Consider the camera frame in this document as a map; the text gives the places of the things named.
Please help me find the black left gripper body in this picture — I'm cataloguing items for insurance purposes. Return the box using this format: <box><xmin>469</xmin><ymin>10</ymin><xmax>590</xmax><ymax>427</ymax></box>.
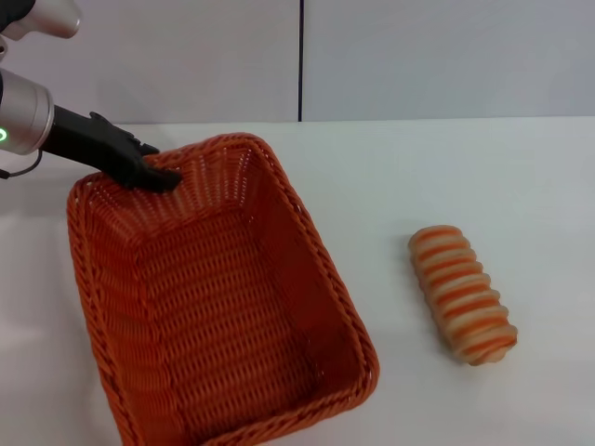
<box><xmin>42</xmin><ymin>104</ymin><xmax>143</xmax><ymax>188</ymax></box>

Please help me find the orange woven plastic basket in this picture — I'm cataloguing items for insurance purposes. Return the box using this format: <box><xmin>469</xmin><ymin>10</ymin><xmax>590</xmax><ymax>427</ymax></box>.
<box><xmin>66</xmin><ymin>132</ymin><xmax>381</xmax><ymax>446</ymax></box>

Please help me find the orange striped spiral bread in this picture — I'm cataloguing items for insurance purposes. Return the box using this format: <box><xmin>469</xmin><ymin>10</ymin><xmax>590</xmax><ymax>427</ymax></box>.
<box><xmin>407</xmin><ymin>224</ymin><xmax>519</xmax><ymax>367</ymax></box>

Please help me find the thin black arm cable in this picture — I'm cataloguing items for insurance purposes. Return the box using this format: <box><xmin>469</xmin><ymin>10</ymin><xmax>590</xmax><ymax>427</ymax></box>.
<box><xmin>0</xmin><ymin>150</ymin><xmax>44</xmax><ymax>180</ymax></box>

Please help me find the black vertical wall seam strip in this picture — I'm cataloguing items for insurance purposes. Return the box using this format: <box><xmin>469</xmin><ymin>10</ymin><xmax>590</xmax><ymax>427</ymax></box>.
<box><xmin>297</xmin><ymin>0</ymin><xmax>306</xmax><ymax>124</ymax></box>

